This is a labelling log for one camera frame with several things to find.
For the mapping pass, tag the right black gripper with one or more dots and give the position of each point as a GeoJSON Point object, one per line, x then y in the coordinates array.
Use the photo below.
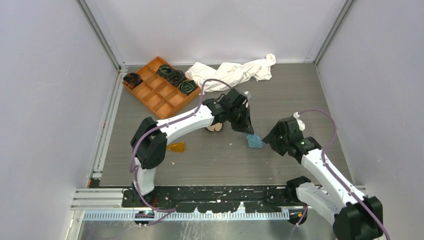
{"type": "Point", "coordinates": [271, 138]}

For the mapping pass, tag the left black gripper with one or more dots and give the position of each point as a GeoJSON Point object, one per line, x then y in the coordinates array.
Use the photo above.
{"type": "Point", "coordinates": [246, 126]}

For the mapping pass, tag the blue cleaning cloth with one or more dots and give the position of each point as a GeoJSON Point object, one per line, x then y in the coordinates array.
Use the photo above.
{"type": "Point", "coordinates": [254, 141]}

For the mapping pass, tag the black glasses case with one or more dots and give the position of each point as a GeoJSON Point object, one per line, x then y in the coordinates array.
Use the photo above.
{"type": "Point", "coordinates": [215, 128]}

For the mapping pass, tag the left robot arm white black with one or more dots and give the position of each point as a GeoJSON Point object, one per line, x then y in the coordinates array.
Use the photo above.
{"type": "Point", "coordinates": [150, 141]}

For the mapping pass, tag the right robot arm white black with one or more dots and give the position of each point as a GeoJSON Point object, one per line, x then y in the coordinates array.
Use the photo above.
{"type": "Point", "coordinates": [350, 212]}

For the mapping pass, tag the orange sunglasses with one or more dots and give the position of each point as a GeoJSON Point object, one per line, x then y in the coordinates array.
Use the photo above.
{"type": "Point", "coordinates": [178, 147]}

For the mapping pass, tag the white crumpled cloth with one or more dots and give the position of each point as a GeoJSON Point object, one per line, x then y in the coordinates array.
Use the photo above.
{"type": "Point", "coordinates": [231, 74]}

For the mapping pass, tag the black coiled item right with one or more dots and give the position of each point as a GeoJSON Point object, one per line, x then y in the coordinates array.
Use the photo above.
{"type": "Point", "coordinates": [187, 87]}

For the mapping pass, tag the black coiled item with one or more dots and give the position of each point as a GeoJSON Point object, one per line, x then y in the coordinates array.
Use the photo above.
{"type": "Point", "coordinates": [176, 77]}
{"type": "Point", "coordinates": [132, 80]}
{"type": "Point", "coordinates": [187, 87]}
{"type": "Point", "coordinates": [164, 70]}

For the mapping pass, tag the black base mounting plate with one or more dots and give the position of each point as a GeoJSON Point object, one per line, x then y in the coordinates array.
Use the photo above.
{"type": "Point", "coordinates": [216, 199]}

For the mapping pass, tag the black coiled item middle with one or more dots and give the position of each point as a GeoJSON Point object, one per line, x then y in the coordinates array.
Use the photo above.
{"type": "Point", "coordinates": [176, 77]}

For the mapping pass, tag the orange compartment tray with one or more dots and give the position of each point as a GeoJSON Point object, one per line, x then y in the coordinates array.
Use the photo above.
{"type": "Point", "coordinates": [157, 94]}

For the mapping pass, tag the black coiled item top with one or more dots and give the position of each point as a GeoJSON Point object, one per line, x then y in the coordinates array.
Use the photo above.
{"type": "Point", "coordinates": [164, 70]}

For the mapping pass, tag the black coiled item far left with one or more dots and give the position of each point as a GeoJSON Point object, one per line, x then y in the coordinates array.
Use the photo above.
{"type": "Point", "coordinates": [132, 80]}

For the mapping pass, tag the white slotted cable duct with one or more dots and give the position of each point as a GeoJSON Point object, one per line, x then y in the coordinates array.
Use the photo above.
{"type": "Point", "coordinates": [150, 215]}

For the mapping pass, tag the aluminium frame rail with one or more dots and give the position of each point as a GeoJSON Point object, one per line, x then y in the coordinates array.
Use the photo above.
{"type": "Point", "coordinates": [92, 196]}

